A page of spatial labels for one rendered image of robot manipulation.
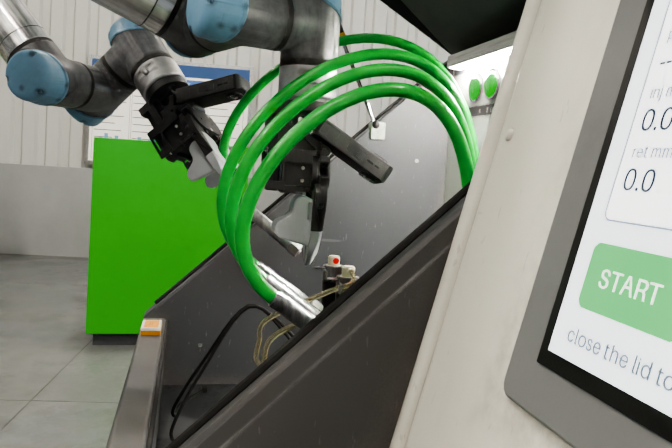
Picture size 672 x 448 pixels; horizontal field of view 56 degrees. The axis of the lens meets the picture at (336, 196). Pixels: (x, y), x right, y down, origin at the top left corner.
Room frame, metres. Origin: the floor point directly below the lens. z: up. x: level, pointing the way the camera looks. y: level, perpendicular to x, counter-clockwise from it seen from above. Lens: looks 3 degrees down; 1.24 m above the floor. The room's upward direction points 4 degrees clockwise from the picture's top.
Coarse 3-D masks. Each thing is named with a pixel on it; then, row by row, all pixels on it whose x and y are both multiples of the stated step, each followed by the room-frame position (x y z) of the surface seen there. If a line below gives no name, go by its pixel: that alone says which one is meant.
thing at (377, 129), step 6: (342, 30) 1.16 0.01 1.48; (354, 66) 1.17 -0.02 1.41; (360, 84) 1.17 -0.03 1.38; (366, 102) 1.17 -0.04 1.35; (372, 114) 1.17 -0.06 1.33; (372, 120) 1.17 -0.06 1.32; (372, 126) 1.17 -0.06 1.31; (378, 126) 1.17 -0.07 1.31; (384, 126) 1.17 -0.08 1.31; (372, 132) 1.17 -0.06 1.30; (378, 132) 1.17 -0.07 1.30; (384, 132) 1.17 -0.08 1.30; (372, 138) 1.17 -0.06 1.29; (378, 138) 1.17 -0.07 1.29; (384, 138) 1.17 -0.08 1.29
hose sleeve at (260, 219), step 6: (258, 210) 0.94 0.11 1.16; (258, 216) 0.93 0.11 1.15; (264, 216) 0.93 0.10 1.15; (258, 222) 0.93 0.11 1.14; (264, 222) 0.93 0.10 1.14; (270, 222) 0.93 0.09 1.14; (264, 228) 0.93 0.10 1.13; (270, 228) 0.93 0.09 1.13; (270, 234) 0.93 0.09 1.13; (276, 240) 0.93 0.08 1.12; (282, 240) 0.92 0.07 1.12; (288, 246) 0.92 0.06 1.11
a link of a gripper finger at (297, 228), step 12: (300, 204) 0.81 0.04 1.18; (312, 204) 0.80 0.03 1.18; (300, 216) 0.81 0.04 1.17; (276, 228) 0.80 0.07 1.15; (288, 228) 0.81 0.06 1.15; (300, 228) 0.81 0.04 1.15; (288, 240) 0.81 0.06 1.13; (300, 240) 0.81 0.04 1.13; (312, 240) 0.81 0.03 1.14; (312, 252) 0.82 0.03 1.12
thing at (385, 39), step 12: (348, 36) 0.91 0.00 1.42; (360, 36) 0.91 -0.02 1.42; (372, 36) 0.91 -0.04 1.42; (384, 36) 0.90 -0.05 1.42; (408, 48) 0.90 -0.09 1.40; (420, 48) 0.90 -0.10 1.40; (432, 60) 0.89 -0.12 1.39; (276, 72) 0.93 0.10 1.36; (444, 72) 0.89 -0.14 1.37; (264, 84) 0.93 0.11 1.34; (456, 84) 0.89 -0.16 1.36; (252, 96) 0.94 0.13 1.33; (240, 108) 0.94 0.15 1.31; (468, 108) 0.89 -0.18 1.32; (228, 120) 0.94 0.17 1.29; (228, 132) 0.94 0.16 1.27; (228, 144) 0.95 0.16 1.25
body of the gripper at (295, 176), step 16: (304, 112) 0.82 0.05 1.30; (288, 128) 0.81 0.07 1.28; (272, 144) 0.82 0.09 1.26; (304, 144) 0.82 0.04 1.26; (320, 144) 0.82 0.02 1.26; (288, 160) 0.79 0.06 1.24; (304, 160) 0.79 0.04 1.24; (320, 160) 0.80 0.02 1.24; (272, 176) 0.80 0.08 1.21; (288, 176) 0.80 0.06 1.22; (304, 176) 0.80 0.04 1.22; (288, 192) 0.79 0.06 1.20
